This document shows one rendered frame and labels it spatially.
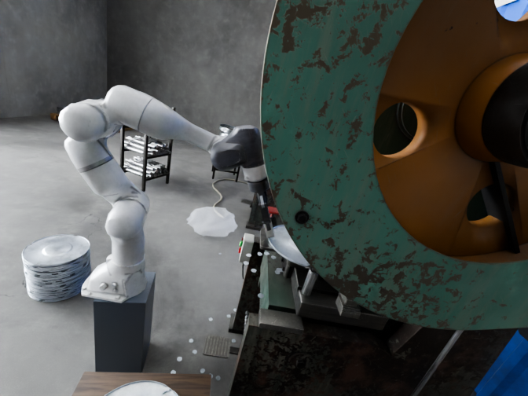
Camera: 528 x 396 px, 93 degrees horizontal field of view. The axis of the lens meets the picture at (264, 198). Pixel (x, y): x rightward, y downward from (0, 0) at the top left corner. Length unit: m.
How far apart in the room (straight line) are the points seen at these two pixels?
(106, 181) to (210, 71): 6.81
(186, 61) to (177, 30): 0.72
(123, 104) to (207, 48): 6.89
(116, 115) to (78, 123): 0.09
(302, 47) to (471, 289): 0.51
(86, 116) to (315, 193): 0.63
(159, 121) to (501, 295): 0.88
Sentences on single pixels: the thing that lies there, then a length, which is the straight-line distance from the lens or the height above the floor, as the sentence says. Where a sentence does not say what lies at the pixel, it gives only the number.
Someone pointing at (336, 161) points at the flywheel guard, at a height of 1.20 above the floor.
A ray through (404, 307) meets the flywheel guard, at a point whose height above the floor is 0.96.
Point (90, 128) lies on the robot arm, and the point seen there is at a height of 1.09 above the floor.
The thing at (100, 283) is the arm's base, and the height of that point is 0.50.
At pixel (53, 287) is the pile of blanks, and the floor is 0.10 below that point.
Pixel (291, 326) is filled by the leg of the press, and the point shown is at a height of 0.64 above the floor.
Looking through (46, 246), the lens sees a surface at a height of 0.25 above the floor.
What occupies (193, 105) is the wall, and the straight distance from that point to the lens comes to 7.68.
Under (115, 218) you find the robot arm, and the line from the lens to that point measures 0.90.
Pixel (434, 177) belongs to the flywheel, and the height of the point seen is 1.20.
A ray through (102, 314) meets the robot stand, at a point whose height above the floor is 0.38.
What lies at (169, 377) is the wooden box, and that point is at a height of 0.35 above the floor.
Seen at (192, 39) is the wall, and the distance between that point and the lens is 7.78.
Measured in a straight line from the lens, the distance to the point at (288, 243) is 0.97.
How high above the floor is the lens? 1.26
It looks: 21 degrees down
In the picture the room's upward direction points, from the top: 14 degrees clockwise
